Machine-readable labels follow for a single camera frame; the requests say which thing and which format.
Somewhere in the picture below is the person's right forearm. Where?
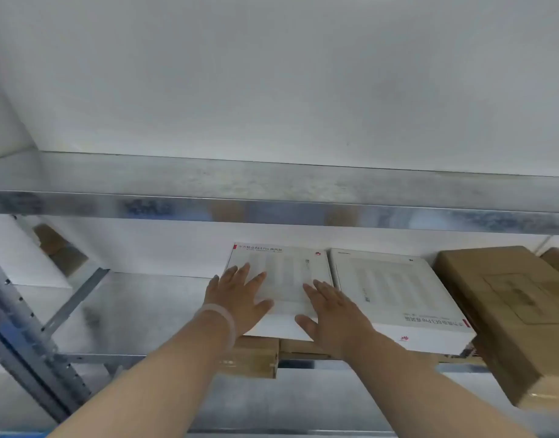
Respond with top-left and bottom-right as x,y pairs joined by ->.
327,332 -> 559,438

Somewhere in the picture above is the translucent white bangle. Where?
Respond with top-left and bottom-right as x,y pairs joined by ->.
195,304 -> 237,356

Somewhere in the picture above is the white box with red logo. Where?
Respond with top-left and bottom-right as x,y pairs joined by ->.
223,243 -> 333,342
329,248 -> 478,357

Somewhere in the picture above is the person's left forearm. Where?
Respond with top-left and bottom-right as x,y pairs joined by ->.
47,310 -> 237,438

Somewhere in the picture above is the galvanized metal shelf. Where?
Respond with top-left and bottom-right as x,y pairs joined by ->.
0,150 -> 559,438

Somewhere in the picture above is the brown box printed square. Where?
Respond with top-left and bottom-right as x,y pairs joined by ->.
433,245 -> 559,410

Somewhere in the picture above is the person's left hand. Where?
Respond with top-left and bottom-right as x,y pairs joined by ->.
200,263 -> 275,337

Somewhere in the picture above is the person's right hand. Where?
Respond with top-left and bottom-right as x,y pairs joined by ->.
295,279 -> 377,360

